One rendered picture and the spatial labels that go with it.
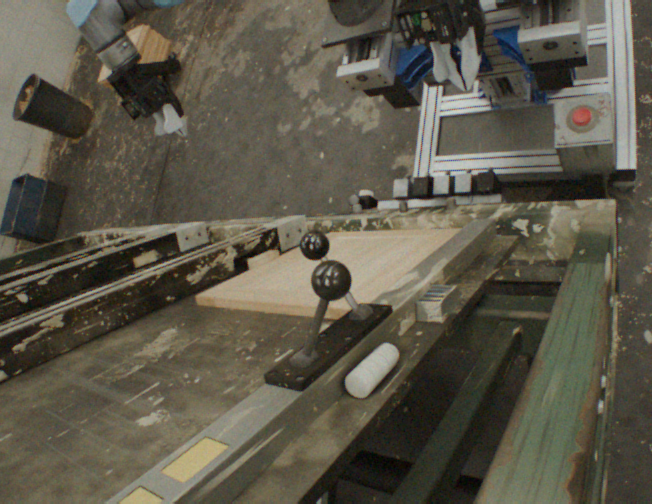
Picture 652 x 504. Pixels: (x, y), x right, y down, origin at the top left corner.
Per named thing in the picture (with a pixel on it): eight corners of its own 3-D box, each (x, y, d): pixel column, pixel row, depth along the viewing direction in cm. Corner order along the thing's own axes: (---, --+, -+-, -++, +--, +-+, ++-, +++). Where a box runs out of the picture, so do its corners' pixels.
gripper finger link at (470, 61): (458, 108, 59) (439, 44, 53) (468, 84, 62) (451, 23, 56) (481, 105, 57) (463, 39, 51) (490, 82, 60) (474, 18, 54)
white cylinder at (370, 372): (370, 401, 47) (402, 365, 53) (366, 376, 46) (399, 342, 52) (346, 396, 48) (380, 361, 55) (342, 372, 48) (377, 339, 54)
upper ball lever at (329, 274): (326, 369, 49) (364, 267, 42) (305, 387, 46) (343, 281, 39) (298, 350, 50) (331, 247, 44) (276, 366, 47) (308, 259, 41)
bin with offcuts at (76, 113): (100, 96, 451) (41, 66, 399) (86, 142, 442) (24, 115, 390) (78, 105, 481) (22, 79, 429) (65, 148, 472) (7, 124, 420)
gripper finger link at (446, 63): (436, 110, 61) (415, 48, 55) (448, 87, 64) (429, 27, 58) (458, 108, 59) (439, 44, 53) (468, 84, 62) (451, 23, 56)
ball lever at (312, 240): (383, 310, 57) (324, 221, 58) (369, 323, 54) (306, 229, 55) (363, 322, 59) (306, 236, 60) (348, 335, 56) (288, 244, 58)
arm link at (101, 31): (102, -21, 80) (67, 2, 77) (135, 28, 87) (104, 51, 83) (89, -11, 85) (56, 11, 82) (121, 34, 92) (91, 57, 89)
